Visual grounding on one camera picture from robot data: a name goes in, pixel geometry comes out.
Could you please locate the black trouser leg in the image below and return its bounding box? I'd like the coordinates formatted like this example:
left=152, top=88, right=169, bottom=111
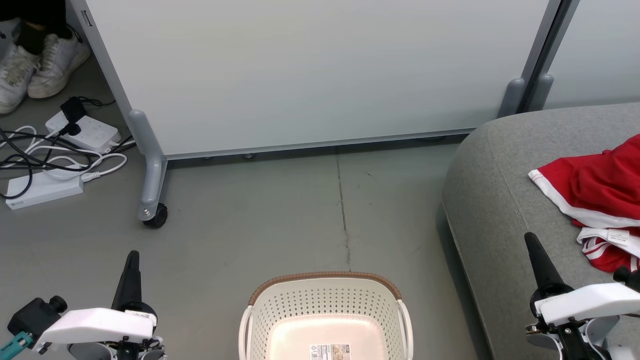
left=0, top=0, right=72, bottom=56

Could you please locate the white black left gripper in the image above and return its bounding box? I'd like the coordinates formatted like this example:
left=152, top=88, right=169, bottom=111
left=34, top=250, right=158, bottom=354

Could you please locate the long white power strip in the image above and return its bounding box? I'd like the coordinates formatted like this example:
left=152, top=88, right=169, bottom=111
left=5, top=170, right=85, bottom=211

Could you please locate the large white partition panel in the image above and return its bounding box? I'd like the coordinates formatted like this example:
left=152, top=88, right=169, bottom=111
left=67, top=0, right=566, bottom=222

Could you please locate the white power cable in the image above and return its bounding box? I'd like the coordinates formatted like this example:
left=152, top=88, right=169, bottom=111
left=0, top=125, right=129, bottom=184

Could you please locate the black caster wheel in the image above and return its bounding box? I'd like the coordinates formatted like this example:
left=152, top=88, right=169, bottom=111
left=142, top=202, right=169, bottom=230

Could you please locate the printed basket label sticker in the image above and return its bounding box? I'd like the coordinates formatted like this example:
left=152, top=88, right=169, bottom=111
left=309, top=343, right=352, bottom=360

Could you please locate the narrow white partition panel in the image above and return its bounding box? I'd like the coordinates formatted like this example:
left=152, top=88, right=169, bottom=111
left=525, top=0, right=640, bottom=112

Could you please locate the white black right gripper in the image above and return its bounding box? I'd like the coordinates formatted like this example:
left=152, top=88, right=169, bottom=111
left=523, top=232, right=640, bottom=327

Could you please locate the black power cable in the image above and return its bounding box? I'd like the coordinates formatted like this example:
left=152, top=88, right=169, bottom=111
left=0, top=128, right=136, bottom=200

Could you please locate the wide white power strip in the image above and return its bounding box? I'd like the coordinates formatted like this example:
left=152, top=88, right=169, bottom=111
left=46, top=111, right=123, bottom=155

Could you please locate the teal plug left camera cable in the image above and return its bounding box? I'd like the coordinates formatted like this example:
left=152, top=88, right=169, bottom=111
left=0, top=332, right=35, bottom=357

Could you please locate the red basketball jersey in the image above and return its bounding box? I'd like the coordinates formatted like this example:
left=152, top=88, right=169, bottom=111
left=528, top=134, right=640, bottom=274

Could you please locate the black power adapter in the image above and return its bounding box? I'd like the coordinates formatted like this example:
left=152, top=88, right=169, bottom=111
left=60, top=96, right=89, bottom=125

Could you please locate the grey fabric sofa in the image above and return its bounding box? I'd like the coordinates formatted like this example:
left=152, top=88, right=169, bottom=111
left=441, top=102, right=640, bottom=360

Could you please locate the white sneaker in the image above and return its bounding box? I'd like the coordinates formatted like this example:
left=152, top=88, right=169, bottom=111
left=0, top=45, right=41, bottom=115
left=27, top=32, right=92, bottom=100

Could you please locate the white perforated laundry basket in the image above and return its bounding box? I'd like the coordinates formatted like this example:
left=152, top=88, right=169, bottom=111
left=238, top=271, right=414, bottom=360

